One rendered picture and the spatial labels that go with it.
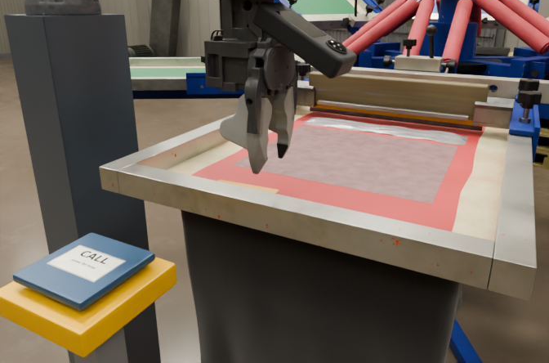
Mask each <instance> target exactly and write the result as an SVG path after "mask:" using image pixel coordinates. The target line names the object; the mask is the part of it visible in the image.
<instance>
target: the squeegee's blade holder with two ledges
mask: <svg viewBox="0 0 549 363"><path fill-rule="evenodd" d="M318 105H328V106H336V107H343V108H351V109H359V110H373V111H381V112H388V113H396V114H410V115H417V116H425V117H432V118H440V119H455V120H462V121H467V120H468V116H469V115H464V114H450V113H441V112H434V111H425V110H411V109H403V108H395V107H386V106H379V105H364V104H355V103H348V102H340V101H325V100H318Z"/></svg>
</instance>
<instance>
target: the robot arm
mask: <svg viewBox="0 0 549 363"><path fill-rule="evenodd" d="M219 1H220V22H221V29H220V30H215V31H213V32H212V35H211V40H207V41H204V55H205V71H206V87H214V88H220V89H221V91H227V92H237V91H239V89H241V90H244V94H243V95H242V96H241V97H240V98H239V101H238V107H237V112H236V114H235V115H234V116H232V117H229V118H228V119H224V120H223V121H222V122H221V125H220V134H221V135H222V137H224V138H225V139H226V140H228V141H231V142H233V143H234V144H236V145H238V146H241V147H243V148H244V149H246V150H247V151H248V158H249V163H250V166H251V169H252V173H254V174H259V172H260V171H261V169H262V168H263V166H264V165H265V163H266V161H267V160H268V157H267V146H268V142H269V136H268V129H269V130H271V131H272V132H275V133H277V134H278V140H277V150H278V157H279V158H280V159H282V158H283V157H284V156H285V154H286V152H287V150H288V148H289V146H290V142H291V138H292V130H293V125H294V117H295V116H294V115H295V114H296V108H297V72H296V68H295V56H294V54H296V55H297V56H299V57H300V58H302V59H303V60H304V61H305V62H307V63H308V64H309V65H311V66H313V67H314V68H315V69H317V70H318V71H319V72H320V73H322V74H323V75H325V76H326V77H328V78H336V77H338V76H341V75H343V74H347V73H349V72H350V70H351V68H352V66H353V65H354V63H355V62H356V59H357V55H356V54H355V53H354V52H353V51H351V50H350V49H348V48H347V47H345V46H344V45H343V44H342V43H340V42H338V41H337V40H335V39H334V38H332V37H330V36H329V35H328V34H326V33H325V32H324V31H322V30H321V29H319V28H317V27H316V26H315V25H313V24H311V23H310V22H309V21H308V20H306V19H304V18H303V17H302V16H300V15H298V14H297V13H296V12H295V11H293V10H292V9H290V8H289V7H287V6H285V5H284V4H282V3H281V2H274V0H219ZM25 14H26V15H28V16H78V15H100V14H101V7H100V2H99V0H25ZM216 31H217V32H216ZM219 31H221V35H218V32H219ZM215 32H216V36H213V34H214V33H215ZM208 54H209V55H208ZM209 66H210V72H209Z"/></svg>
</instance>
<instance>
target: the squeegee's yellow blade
mask: <svg viewBox="0 0 549 363"><path fill-rule="evenodd" d="M314 108H321V109H329V110H343V111H350V112H357V113H365V114H379V115H385V116H393V117H400V118H408V119H421V120H429V121H436V122H444V123H457V124H465V125H472V123H473V120H469V119H468V120H467V121H462V120H455V119H440V118H432V117H425V116H417V115H410V114H396V113H388V112H381V111H373V110H359V109H351V108H343V107H336V106H328V105H318V103H317V106H315V107H314ZM472 126H475V125H472Z"/></svg>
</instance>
